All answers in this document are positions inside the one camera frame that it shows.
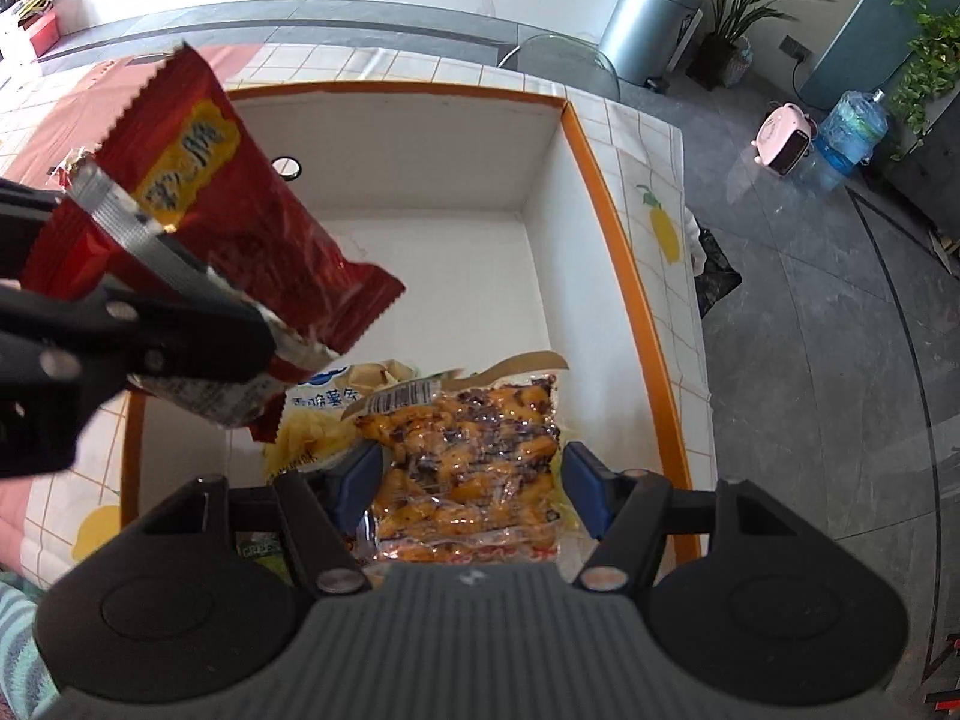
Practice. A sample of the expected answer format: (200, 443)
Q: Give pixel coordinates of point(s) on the orange cardboard box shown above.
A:
(517, 221)

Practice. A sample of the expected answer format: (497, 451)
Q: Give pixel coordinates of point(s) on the pink small heater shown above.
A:
(784, 139)

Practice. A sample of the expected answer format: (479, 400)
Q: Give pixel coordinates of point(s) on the silver trash bin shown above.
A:
(642, 36)

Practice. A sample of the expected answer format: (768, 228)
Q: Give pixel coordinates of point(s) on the green raisin bag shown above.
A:
(259, 546)

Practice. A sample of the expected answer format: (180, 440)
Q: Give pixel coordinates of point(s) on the yellow snack bag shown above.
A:
(312, 429)

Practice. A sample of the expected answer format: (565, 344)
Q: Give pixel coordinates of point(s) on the pink checkered tablecloth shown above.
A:
(139, 448)

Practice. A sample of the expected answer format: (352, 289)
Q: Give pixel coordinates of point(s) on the clear peanut snack bag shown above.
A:
(471, 465)

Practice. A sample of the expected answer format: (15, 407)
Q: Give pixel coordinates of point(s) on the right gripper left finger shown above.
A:
(319, 510)

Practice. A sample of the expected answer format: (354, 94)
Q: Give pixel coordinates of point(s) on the blue water jug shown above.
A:
(846, 139)

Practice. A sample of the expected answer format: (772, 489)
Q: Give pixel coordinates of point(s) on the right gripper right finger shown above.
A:
(624, 513)

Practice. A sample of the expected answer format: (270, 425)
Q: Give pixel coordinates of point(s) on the red storage box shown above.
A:
(41, 33)

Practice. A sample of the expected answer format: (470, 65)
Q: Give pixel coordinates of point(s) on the potted green plant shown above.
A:
(729, 21)

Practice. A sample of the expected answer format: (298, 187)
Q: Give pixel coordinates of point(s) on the hanging ivy plant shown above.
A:
(929, 72)

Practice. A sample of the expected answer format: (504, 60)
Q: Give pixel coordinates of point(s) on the red snack bag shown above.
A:
(178, 201)

